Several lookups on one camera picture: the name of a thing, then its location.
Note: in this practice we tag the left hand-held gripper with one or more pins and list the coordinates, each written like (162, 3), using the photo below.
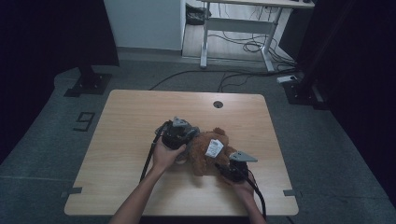
(176, 135)

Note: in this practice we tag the person's left hand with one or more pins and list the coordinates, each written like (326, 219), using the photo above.
(165, 157)

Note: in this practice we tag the grey tape piece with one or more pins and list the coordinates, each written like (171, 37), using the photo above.
(292, 193)
(73, 191)

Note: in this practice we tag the white desk frame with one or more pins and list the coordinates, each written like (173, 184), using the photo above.
(236, 25)

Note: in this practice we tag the brown teddy bear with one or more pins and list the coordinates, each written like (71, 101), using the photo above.
(202, 155)

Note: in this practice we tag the person's right hand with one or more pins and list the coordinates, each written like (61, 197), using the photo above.
(246, 189)

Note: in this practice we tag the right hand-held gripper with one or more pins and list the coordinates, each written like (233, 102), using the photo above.
(238, 172)

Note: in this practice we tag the black stand base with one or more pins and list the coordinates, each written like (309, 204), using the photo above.
(303, 93)
(90, 84)

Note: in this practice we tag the white power strip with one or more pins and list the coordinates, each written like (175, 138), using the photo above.
(287, 79)

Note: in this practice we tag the dark curtain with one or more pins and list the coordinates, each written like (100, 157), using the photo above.
(46, 46)
(358, 62)

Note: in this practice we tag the white cabinet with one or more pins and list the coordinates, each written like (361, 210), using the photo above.
(143, 23)

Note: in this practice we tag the black bag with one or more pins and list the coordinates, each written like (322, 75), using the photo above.
(194, 14)

